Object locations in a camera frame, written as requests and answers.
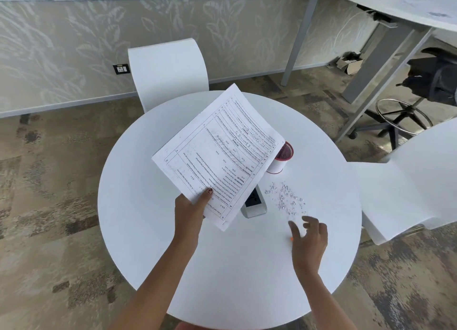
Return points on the person's left hand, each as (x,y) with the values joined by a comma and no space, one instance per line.
(189,215)

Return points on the person's right hand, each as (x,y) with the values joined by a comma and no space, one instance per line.
(310,249)

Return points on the person's right thumb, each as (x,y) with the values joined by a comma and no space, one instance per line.
(294,233)

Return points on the person's left thumb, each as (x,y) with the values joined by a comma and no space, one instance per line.
(206,198)

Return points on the printed white paper sheets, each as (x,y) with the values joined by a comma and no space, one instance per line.
(219,153)

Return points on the person's right forearm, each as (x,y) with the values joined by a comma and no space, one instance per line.
(330,299)

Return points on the person's left forearm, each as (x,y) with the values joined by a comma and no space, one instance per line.
(157,283)

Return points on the grey tabletop power socket box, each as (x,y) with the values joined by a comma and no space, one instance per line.
(254,204)

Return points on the red and white cup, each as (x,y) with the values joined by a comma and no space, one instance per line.
(280,160)

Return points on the white curved-back chair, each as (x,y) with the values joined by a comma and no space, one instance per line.
(403,190)
(167,72)

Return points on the open cardboard box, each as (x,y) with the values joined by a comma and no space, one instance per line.
(351,64)

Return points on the thin grey desk leg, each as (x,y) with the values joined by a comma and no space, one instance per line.
(300,36)

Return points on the wide grey desk leg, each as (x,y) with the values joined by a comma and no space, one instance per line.
(385,69)

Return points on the black office chair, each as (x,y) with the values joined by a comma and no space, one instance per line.
(428,86)

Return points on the white curved desk top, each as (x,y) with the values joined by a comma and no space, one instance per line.
(400,1)

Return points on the black wall socket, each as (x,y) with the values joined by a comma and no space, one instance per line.
(121,69)

